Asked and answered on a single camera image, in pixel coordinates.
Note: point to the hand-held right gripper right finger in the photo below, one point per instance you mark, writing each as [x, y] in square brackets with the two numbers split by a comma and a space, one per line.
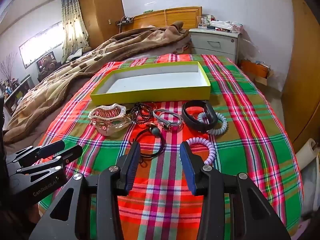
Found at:
[187, 167]

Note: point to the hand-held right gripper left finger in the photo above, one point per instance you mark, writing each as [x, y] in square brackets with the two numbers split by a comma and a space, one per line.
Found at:
[132, 165]

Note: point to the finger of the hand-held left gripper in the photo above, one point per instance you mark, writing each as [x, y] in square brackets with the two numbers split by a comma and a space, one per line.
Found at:
[72, 153]
[51, 148]

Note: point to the beige hair claw clip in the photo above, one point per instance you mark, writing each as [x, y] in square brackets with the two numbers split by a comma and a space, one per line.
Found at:
[117, 127]

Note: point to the black smart wristband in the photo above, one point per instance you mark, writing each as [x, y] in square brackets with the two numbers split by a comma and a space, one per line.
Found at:
[190, 121]

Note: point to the clear hair claw clip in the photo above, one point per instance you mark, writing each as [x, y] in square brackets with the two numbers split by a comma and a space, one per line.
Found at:
[110, 110]

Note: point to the yellow-green cardboard box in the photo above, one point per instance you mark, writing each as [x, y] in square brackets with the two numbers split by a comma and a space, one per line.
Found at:
[150, 97]

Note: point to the plaid cloth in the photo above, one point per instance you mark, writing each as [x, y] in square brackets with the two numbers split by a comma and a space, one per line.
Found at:
[162, 205]

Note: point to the low shelf with small things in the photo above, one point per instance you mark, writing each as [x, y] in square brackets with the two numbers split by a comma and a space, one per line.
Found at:
[17, 92]

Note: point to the brown patterned blanket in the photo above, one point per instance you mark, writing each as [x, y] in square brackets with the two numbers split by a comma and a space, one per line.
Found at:
[75, 75]

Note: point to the brown teddy bear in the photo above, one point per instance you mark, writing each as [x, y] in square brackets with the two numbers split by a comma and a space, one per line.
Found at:
[47, 62]

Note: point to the window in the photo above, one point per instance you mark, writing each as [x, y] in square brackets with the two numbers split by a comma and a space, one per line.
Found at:
[42, 45]

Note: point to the open cardboard box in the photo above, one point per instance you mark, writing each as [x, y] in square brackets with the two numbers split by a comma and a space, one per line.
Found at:
[265, 80]

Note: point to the orange box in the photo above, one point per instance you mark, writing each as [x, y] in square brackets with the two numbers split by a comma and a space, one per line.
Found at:
[253, 68]

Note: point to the white paper roll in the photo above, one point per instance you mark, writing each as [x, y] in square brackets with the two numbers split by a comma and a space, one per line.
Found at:
[306, 155]

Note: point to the dotted curtain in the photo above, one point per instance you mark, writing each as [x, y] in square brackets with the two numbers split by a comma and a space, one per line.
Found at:
[73, 25]

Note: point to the grey nightstand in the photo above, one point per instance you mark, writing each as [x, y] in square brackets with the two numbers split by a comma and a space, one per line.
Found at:
[212, 42]

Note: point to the power strip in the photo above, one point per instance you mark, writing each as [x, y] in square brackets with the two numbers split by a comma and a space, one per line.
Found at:
[125, 20]

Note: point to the clear drinking glass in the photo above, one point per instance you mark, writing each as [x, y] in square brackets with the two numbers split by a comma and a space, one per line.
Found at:
[202, 23]

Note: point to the clutter on nightstand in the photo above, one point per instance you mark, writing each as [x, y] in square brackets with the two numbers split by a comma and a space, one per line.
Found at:
[225, 26]

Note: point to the wooden wardrobe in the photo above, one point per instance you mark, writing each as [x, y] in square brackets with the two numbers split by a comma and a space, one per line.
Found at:
[100, 10]

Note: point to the wooden door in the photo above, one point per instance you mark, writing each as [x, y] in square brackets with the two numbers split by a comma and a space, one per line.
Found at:
[305, 80]

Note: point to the wooden headboard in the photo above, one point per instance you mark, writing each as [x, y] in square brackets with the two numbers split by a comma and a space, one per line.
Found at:
[180, 17]

